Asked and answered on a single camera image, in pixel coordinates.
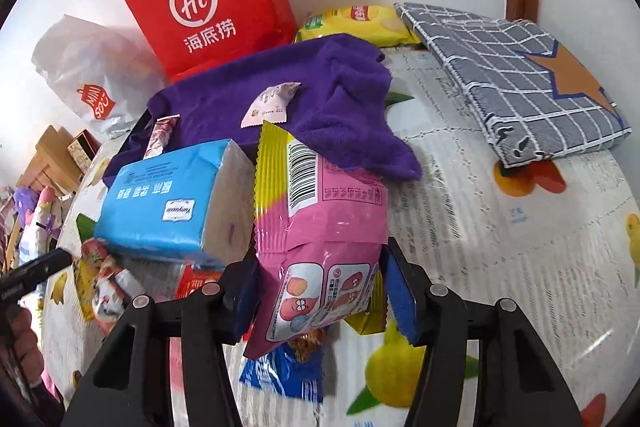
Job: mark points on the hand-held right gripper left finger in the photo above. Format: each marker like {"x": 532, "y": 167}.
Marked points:
{"x": 245, "y": 292}

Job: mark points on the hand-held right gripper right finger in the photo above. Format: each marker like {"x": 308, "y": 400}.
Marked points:
{"x": 402, "y": 297}

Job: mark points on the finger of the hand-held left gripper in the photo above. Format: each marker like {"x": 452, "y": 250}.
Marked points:
{"x": 50, "y": 261}

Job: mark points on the pink and yellow snack packet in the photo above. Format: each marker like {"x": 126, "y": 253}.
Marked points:
{"x": 320, "y": 237}

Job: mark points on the person's left hand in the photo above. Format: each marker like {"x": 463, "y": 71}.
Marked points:
{"x": 26, "y": 342}

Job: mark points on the plush toy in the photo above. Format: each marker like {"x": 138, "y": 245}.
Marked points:
{"x": 40, "y": 217}

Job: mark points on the white red cartoon snack packet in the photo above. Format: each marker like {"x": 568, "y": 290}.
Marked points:
{"x": 117, "y": 294}

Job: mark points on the blue snack packet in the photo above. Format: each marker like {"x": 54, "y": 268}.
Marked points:
{"x": 285, "y": 374}

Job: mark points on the wooden furniture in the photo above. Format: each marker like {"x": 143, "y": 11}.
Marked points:
{"x": 50, "y": 157}

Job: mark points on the blue tissue pack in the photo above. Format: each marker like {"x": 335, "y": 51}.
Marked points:
{"x": 170, "y": 202}

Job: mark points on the small pink striped snack packet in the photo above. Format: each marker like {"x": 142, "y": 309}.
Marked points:
{"x": 159, "y": 137}

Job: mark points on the small white snack packet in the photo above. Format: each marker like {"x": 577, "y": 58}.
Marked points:
{"x": 270, "y": 104}

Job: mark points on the white plastic bag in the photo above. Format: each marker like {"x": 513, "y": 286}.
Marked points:
{"x": 95, "y": 67}

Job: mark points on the purple towel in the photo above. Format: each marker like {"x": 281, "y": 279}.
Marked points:
{"x": 330, "y": 97}

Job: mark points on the grey checked folded cloth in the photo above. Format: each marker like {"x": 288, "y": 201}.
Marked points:
{"x": 520, "y": 77}

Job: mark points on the yellow chips bag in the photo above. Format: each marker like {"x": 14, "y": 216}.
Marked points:
{"x": 360, "y": 24}

